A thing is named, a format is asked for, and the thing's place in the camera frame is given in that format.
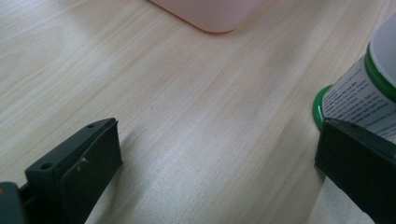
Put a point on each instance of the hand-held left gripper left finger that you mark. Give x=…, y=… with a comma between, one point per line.
x=77, y=174

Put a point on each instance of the pink plastic container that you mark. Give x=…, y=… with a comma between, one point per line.
x=211, y=14

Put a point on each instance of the green bottle with white label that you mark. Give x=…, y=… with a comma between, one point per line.
x=361, y=99

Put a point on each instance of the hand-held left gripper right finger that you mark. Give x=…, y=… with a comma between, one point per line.
x=358, y=161

